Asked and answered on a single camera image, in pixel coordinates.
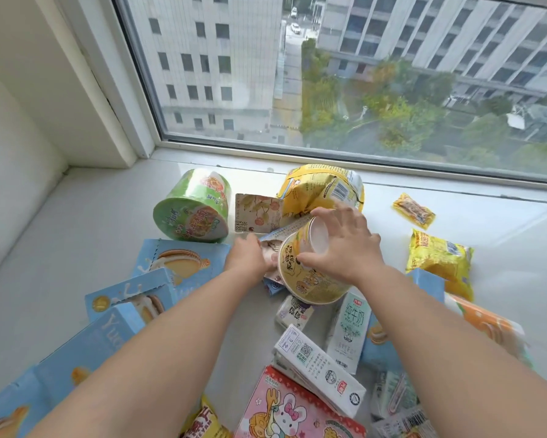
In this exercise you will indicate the yellow instant noodle bowl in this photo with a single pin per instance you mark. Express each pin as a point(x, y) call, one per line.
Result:
point(316, 285)

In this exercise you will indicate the pink rabbit print box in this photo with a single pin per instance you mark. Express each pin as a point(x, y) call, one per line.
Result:
point(291, 412)

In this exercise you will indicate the small yellow snack packet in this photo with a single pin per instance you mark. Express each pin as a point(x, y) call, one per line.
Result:
point(414, 210)

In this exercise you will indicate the white window frame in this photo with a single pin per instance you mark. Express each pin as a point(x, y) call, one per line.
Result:
point(132, 86)

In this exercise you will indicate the person's left fingers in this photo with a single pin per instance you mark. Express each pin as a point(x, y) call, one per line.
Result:
point(265, 264)

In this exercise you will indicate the small white milk carton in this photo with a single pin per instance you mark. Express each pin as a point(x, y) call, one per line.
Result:
point(295, 313)

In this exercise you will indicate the beige drink carton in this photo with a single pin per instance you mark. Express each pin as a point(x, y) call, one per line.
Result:
point(257, 213)

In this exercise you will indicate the green instant noodle bowl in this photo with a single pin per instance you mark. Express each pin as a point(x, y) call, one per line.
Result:
point(193, 209)

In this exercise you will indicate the white milk carton red mark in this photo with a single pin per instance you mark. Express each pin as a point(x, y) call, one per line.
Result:
point(316, 367)

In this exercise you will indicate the orange white snack bag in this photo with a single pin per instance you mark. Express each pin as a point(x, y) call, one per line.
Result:
point(490, 326)

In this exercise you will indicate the white barcode packet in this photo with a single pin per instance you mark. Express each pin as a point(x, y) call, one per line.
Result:
point(403, 425)

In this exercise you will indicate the yellow red snack packet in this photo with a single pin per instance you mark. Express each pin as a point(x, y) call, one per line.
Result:
point(205, 421)

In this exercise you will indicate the person's right hand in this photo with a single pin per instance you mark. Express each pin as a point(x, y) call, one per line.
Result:
point(351, 248)

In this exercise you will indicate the large yellow chip bag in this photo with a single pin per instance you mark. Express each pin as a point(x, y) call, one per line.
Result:
point(321, 189)

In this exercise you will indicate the person's right forearm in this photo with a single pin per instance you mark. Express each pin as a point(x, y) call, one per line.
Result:
point(442, 360)

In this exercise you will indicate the person's left forearm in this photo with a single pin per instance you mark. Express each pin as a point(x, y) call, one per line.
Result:
point(154, 355)

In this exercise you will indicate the person's left hand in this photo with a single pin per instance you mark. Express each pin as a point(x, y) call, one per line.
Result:
point(246, 262)

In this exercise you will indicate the white green milk carton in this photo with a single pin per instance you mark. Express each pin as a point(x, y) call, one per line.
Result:
point(392, 394)
point(348, 332)

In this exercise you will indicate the blue cake box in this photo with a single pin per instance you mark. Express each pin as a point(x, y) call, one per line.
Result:
point(8, 405)
point(90, 348)
point(184, 264)
point(127, 296)
point(426, 282)

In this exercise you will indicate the person's right thumb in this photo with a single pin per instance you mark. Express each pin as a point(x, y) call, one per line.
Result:
point(313, 259)

